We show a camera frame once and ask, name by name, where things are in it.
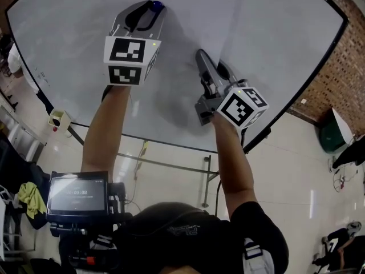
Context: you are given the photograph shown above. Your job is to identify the black chest rig mount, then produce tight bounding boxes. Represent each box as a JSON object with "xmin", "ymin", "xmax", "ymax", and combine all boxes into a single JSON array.
[{"xmin": 49, "ymin": 181, "xmax": 128, "ymax": 269}]

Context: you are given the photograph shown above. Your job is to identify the person's left forearm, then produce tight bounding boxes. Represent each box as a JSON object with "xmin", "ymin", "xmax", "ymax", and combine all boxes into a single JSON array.
[{"xmin": 80, "ymin": 84, "xmax": 133, "ymax": 183}]

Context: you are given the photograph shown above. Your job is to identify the person's black shirt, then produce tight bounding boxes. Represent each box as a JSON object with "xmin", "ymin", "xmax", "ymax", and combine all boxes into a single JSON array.
[{"xmin": 112, "ymin": 201, "xmax": 290, "ymax": 274}]

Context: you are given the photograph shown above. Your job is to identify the black field monitor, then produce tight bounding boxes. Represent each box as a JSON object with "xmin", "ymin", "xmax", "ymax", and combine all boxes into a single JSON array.
[{"xmin": 45, "ymin": 171, "xmax": 110, "ymax": 223}]

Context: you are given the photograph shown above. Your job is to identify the white backpack strap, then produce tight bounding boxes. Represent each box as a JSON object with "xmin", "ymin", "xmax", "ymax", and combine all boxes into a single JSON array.
[{"xmin": 242, "ymin": 236, "xmax": 275, "ymax": 274}]

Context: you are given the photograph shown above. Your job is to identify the person's right forearm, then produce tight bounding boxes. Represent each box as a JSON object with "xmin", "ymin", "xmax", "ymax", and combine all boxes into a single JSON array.
[{"xmin": 212, "ymin": 111, "xmax": 256, "ymax": 221}]

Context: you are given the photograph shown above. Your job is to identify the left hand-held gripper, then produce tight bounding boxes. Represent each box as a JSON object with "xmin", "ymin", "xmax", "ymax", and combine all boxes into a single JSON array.
[{"xmin": 103, "ymin": 0, "xmax": 167, "ymax": 87}]

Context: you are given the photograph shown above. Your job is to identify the yellow-green cloth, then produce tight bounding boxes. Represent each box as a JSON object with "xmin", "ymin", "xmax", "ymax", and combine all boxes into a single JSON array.
[{"xmin": 17, "ymin": 181, "xmax": 47, "ymax": 220}]

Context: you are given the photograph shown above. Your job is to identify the large white whiteboard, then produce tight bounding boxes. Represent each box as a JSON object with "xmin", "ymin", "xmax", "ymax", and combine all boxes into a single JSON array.
[{"xmin": 5, "ymin": 0, "xmax": 350, "ymax": 155}]

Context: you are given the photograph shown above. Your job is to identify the beige marker holder box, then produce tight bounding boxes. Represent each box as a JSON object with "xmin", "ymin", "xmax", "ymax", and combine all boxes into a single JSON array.
[{"xmin": 47, "ymin": 108, "xmax": 72, "ymax": 134}]

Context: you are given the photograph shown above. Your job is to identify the white paper sheet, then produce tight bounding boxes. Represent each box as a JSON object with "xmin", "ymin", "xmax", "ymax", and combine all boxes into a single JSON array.
[{"xmin": 164, "ymin": 0, "xmax": 241, "ymax": 65}]

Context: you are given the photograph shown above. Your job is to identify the green bin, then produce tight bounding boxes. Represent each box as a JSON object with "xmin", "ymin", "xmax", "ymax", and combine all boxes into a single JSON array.
[{"xmin": 319, "ymin": 107, "xmax": 356, "ymax": 154}]

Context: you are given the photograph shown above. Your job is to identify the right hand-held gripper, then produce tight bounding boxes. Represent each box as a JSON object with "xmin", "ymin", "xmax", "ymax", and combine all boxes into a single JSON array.
[{"xmin": 194, "ymin": 49, "xmax": 270, "ymax": 130}]

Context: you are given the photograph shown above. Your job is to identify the yellow black floor tape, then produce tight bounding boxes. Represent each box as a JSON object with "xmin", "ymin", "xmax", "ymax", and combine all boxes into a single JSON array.
[{"xmin": 136, "ymin": 140, "xmax": 149, "ymax": 177}]

